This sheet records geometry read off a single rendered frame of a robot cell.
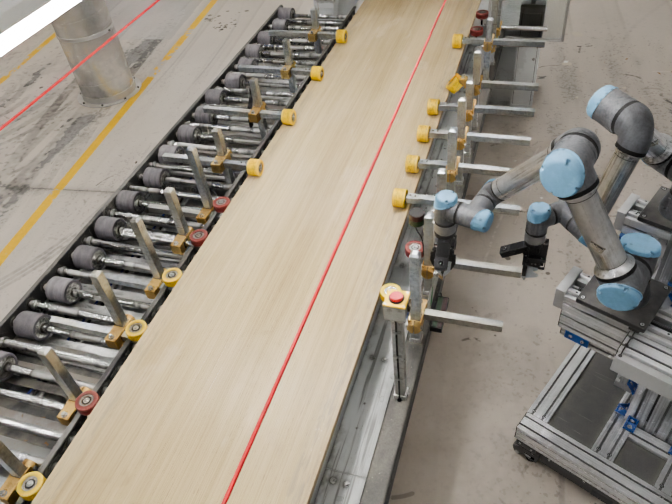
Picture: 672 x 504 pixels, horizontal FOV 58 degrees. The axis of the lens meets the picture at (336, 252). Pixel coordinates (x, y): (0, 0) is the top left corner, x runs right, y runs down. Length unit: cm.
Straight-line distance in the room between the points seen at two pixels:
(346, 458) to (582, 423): 110
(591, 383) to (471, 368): 58
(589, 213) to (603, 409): 130
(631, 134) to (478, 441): 155
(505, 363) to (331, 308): 124
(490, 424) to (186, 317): 150
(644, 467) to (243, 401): 161
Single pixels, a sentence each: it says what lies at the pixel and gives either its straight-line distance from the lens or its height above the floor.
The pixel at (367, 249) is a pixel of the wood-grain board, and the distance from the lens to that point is 244.
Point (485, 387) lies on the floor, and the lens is 312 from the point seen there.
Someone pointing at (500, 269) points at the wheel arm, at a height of 86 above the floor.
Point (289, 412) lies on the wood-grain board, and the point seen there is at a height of 90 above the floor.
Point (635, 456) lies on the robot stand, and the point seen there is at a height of 21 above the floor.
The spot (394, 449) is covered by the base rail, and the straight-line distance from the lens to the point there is 213.
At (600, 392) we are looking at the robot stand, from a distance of 295.
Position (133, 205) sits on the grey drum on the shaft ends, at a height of 82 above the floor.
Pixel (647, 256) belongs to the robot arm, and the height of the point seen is 126.
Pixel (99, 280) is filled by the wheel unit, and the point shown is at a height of 112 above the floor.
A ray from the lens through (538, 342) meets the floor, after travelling 332.
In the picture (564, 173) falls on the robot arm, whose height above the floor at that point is 158.
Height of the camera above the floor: 258
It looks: 44 degrees down
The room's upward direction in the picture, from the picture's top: 8 degrees counter-clockwise
